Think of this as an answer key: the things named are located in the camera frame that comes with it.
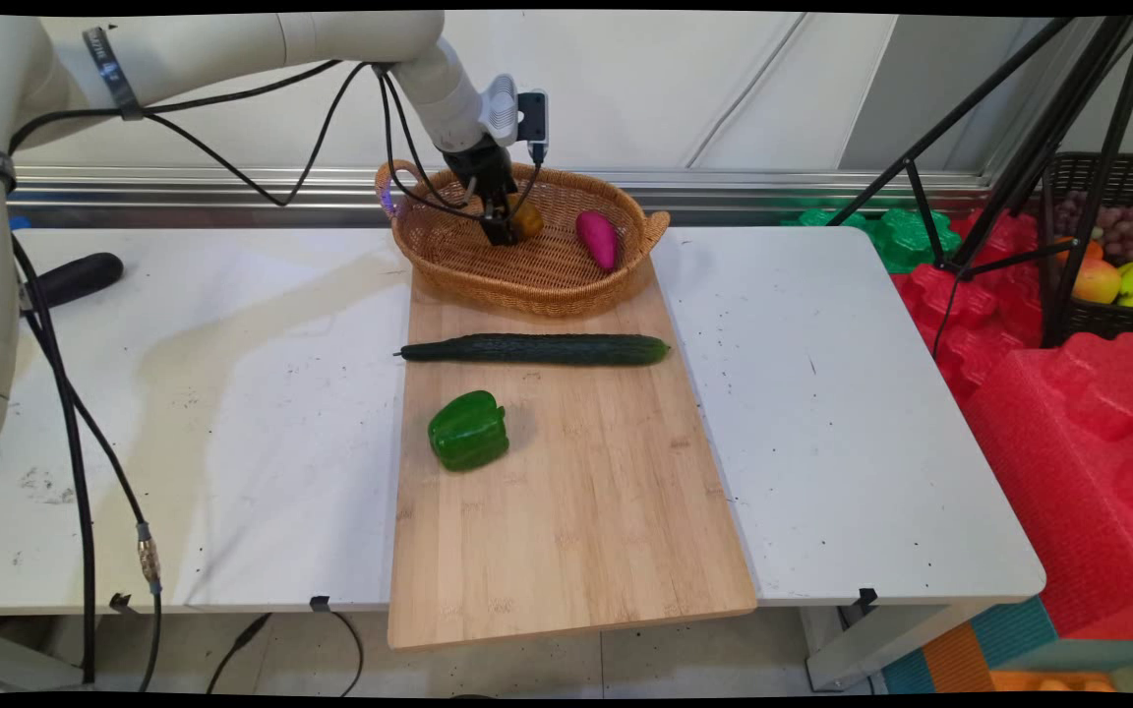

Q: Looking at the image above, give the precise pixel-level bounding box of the small red foam block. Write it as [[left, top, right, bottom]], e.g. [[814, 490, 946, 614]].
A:
[[948, 207, 1041, 265]]

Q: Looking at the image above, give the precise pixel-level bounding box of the woven wicker basket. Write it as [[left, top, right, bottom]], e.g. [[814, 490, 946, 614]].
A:
[[375, 158, 672, 319]]

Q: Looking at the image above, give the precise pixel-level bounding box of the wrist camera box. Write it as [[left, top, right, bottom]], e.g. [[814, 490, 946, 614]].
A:
[[515, 88, 551, 165]]

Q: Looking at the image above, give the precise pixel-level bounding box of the green foam block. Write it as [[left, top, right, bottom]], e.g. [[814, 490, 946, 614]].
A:
[[780, 201, 963, 275]]

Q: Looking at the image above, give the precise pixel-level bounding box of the purple grapes bunch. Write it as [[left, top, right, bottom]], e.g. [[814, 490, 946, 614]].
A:
[[1056, 191, 1133, 264]]

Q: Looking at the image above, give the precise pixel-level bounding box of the orange red mango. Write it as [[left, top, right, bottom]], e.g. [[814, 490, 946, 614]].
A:
[[1071, 258, 1124, 306]]

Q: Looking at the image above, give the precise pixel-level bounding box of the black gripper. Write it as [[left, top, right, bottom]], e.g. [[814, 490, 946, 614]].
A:
[[441, 132, 524, 248]]

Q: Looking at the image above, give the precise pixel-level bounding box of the yellow-brown potato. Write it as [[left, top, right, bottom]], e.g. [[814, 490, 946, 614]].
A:
[[513, 194, 546, 243]]

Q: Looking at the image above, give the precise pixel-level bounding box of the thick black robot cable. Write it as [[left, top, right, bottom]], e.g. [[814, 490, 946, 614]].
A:
[[10, 233, 101, 686]]

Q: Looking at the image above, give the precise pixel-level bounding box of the large red foam block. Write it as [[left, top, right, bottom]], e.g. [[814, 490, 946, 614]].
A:
[[958, 331, 1133, 642]]

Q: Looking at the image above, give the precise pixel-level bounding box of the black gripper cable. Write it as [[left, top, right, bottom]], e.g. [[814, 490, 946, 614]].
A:
[[8, 61, 489, 223]]

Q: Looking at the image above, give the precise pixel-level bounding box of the black velcro strap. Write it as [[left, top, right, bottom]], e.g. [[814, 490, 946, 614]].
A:
[[82, 26, 146, 122]]

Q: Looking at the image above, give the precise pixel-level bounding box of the black camera cable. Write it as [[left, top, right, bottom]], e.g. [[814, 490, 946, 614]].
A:
[[8, 59, 544, 229]]

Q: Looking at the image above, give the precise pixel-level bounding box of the dark green cucumber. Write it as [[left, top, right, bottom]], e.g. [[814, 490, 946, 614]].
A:
[[393, 332, 673, 369]]

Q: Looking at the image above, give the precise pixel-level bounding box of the wooden cutting board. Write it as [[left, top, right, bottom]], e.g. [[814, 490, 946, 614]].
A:
[[387, 265, 759, 653]]

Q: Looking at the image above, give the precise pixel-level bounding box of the black cylindrical handle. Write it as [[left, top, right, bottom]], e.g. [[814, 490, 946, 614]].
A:
[[20, 252, 126, 315]]

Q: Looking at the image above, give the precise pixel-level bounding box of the white table leg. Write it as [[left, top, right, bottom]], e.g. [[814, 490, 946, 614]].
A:
[[805, 600, 998, 691]]

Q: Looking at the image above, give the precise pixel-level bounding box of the black floor cable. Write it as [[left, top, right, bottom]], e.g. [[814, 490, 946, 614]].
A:
[[206, 611, 369, 696]]

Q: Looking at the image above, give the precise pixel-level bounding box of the purple sweet potato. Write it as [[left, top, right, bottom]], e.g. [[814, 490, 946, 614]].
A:
[[574, 209, 620, 273]]

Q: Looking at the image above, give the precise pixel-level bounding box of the thin cable with metal connector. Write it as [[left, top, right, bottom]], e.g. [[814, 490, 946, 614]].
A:
[[30, 313, 165, 692]]

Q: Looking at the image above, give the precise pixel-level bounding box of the green bell pepper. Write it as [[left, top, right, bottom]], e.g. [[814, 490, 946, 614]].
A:
[[427, 389, 511, 473]]

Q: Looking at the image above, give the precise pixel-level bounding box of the black plastic crate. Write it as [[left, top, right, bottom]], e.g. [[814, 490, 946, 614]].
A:
[[1038, 151, 1133, 346]]

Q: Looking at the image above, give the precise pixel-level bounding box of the black camera tripod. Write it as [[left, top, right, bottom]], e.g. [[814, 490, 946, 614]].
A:
[[826, 15, 1133, 347]]

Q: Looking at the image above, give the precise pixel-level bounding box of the aluminium wall rail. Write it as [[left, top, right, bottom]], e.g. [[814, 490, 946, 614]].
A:
[[6, 165, 992, 229]]

